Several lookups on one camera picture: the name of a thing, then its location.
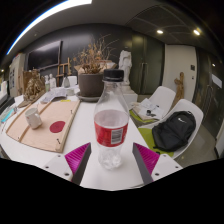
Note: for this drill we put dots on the black wall screen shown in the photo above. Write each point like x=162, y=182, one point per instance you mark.
x=44, y=55

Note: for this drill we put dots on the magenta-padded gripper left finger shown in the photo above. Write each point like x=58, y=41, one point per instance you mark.
x=63, y=166

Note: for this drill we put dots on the light wooden frame panel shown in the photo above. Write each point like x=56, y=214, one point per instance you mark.
x=43, y=133

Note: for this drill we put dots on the small white figurine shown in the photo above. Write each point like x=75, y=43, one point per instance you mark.
x=52, y=81

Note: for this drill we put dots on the stack of papers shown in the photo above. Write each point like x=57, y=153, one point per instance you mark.
x=146, y=110

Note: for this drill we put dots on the wooden easel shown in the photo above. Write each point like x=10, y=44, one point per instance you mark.
x=63, y=68

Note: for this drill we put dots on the tall wooden figure sculpture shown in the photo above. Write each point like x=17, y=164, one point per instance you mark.
x=180, y=86

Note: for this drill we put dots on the white headless torso statue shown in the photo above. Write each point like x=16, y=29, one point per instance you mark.
x=125, y=65

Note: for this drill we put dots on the round ceiling spotlight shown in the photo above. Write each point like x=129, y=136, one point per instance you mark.
x=196, y=32
x=160, y=32

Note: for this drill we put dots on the flat round red coaster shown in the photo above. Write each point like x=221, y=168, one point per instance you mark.
x=57, y=126

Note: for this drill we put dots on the white statue pedestal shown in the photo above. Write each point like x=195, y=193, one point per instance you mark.
x=129, y=95

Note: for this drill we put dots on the clear red-labelled drink bottle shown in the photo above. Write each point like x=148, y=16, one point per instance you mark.
x=111, y=126

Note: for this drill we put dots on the dark pot with dried plant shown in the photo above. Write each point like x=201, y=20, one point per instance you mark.
x=90, y=83

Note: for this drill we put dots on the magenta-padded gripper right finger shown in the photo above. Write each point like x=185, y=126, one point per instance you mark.
x=156, y=166

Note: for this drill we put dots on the grey round plant saucer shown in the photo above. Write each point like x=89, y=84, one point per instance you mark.
x=85, y=98

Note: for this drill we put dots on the white mug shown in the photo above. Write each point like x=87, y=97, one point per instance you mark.
x=33, y=118

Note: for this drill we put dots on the black backpack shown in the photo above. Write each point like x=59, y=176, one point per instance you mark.
x=174, y=130

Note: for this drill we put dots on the long ceiling strip light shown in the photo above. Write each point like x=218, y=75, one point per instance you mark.
x=43, y=16

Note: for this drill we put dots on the golden ornate sculpture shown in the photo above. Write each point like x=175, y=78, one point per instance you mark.
x=33, y=88

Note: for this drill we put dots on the white shell chair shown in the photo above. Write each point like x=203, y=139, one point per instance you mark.
x=164, y=96
x=196, y=116

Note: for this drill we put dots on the pale green figurine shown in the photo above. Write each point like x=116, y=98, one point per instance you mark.
x=47, y=84

